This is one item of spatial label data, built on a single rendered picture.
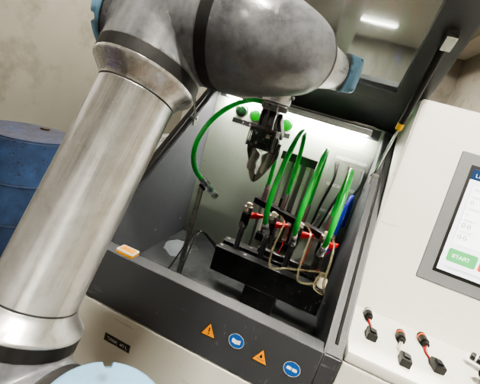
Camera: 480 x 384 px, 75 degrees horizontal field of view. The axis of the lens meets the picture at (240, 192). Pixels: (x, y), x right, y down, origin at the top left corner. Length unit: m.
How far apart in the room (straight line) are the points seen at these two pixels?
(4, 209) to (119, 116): 2.11
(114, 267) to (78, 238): 0.57
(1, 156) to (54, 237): 1.99
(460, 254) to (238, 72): 0.80
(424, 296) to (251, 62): 0.81
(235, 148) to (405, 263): 0.71
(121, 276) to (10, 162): 1.53
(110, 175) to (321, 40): 0.25
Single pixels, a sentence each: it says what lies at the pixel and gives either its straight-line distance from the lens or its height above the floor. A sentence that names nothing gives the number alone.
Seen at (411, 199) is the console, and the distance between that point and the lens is 0.96.
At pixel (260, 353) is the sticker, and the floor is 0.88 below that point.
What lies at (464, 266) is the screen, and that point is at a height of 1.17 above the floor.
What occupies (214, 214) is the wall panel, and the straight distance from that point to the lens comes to 1.31.
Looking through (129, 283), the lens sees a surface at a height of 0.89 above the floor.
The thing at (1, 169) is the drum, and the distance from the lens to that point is 2.33.
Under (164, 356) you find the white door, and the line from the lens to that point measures 0.94.
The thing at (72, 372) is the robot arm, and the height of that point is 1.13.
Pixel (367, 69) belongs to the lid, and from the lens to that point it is 1.02.
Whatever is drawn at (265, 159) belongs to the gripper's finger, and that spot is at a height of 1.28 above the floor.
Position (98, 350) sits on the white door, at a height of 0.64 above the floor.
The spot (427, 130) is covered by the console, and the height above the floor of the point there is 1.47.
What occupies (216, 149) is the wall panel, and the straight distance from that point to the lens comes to 1.27.
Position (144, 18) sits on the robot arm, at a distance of 0.35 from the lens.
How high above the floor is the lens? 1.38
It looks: 14 degrees down
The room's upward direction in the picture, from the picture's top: 17 degrees clockwise
